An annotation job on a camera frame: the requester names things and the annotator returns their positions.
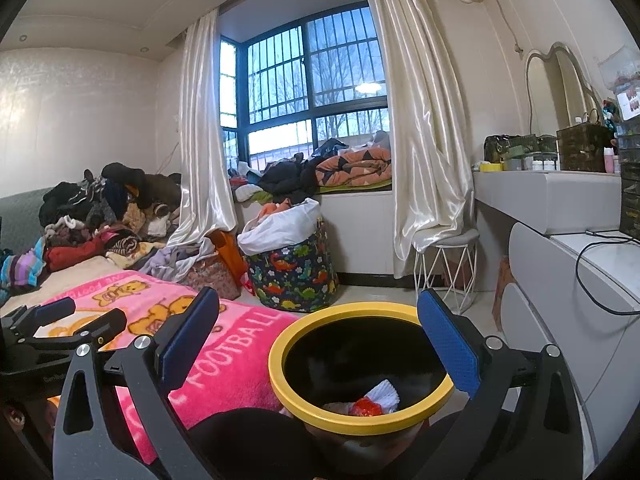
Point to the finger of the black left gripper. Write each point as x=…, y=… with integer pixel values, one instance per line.
x=103, y=329
x=49, y=313

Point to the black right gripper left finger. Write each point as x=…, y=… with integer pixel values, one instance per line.
x=91, y=436

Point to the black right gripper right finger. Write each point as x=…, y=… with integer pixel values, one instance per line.
x=521, y=420

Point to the yellow rimmed black trash bin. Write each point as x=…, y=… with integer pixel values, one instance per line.
x=338, y=354

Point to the pile of clothes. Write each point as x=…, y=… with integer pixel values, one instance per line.
x=122, y=214

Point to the woven patterned bag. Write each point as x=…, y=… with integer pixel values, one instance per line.
x=212, y=272

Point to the white vanity desk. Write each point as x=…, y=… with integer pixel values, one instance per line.
x=576, y=285

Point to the orange bag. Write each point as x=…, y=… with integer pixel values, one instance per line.
x=225, y=244

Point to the left cream satin curtain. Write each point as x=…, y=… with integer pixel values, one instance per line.
x=206, y=197

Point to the cream satin curtain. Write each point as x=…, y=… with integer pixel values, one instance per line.
x=206, y=197
x=431, y=170

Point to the red wrapper in bin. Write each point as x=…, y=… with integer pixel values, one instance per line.
x=365, y=407

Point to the dinosaur print laundry basket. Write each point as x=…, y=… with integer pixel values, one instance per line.
x=297, y=278

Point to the white plastic bag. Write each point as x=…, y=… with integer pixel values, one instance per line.
x=280, y=229

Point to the black clothes on sill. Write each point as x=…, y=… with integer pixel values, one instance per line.
x=294, y=179

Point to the yellow tape roll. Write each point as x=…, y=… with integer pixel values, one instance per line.
x=491, y=167

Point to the camouflage pouch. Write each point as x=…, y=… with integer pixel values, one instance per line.
x=501, y=147

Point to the dark woven storage basket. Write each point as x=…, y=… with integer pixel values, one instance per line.
x=581, y=146

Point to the right cream satin curtain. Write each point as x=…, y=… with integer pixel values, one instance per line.
x=431, y=170

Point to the black drawer organizer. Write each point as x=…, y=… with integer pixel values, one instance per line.
x=628, y=143

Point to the orange patterned quilt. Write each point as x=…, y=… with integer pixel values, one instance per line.
x=355, y=168

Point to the black framed window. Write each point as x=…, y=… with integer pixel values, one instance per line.
x=292, y=89

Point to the silver framed mirror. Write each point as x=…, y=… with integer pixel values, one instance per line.
x=559, y=95

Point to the white wire frame stool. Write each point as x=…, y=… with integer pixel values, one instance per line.
x=448, y=266

